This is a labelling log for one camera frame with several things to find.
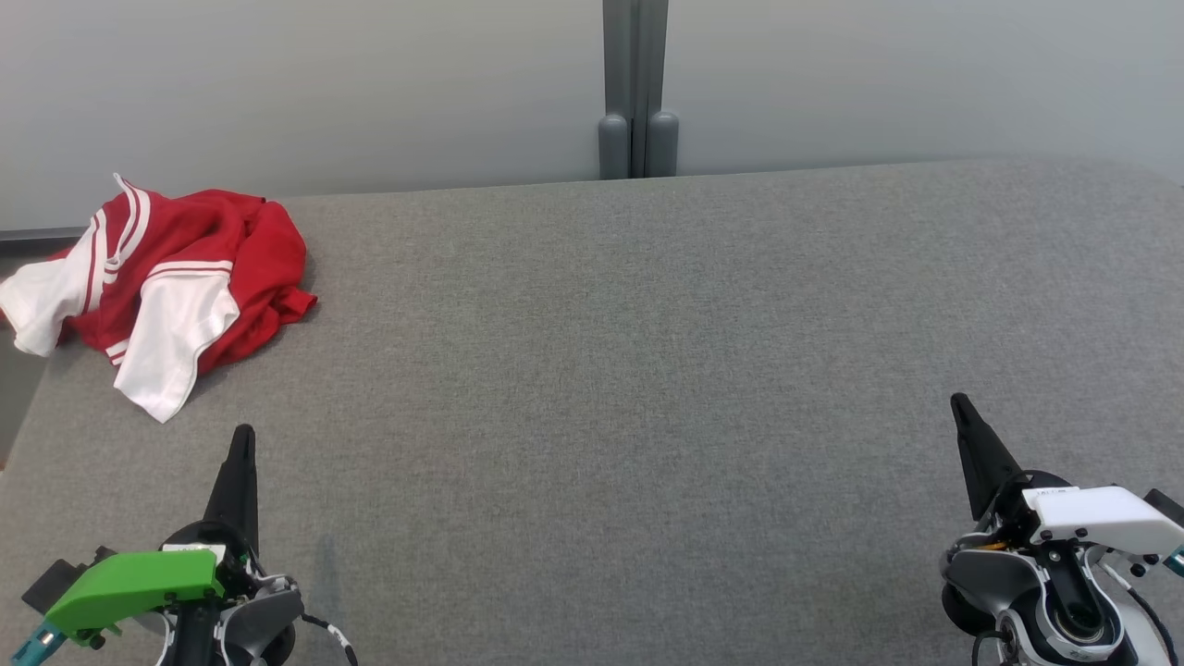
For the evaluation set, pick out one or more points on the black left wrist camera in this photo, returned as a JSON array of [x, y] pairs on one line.
[[51, 581]]

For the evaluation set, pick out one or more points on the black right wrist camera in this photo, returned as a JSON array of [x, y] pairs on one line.
[[1167, 506]]

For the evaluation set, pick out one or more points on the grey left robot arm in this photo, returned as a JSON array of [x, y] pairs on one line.
[[264, 610]]

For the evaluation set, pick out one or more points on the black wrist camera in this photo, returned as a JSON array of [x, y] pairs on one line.
[[51, 581], [1167, 506]]

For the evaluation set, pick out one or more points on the red shirt with white sleeves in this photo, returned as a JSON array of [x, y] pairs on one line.
[[176, 333]]

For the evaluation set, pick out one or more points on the teal left camera connector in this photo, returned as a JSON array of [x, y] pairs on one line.
[[37, 643]]

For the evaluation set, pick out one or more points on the teal right camera connector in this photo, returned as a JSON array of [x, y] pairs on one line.
[[1177, 561]]

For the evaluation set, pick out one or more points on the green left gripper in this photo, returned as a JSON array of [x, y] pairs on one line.
[[129, 583]]

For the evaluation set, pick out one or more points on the teal camera connector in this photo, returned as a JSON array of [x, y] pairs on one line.
[[1177, 561], [37, 643]]

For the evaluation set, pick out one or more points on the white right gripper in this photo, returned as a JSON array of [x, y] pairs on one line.
[[1101, 518]]

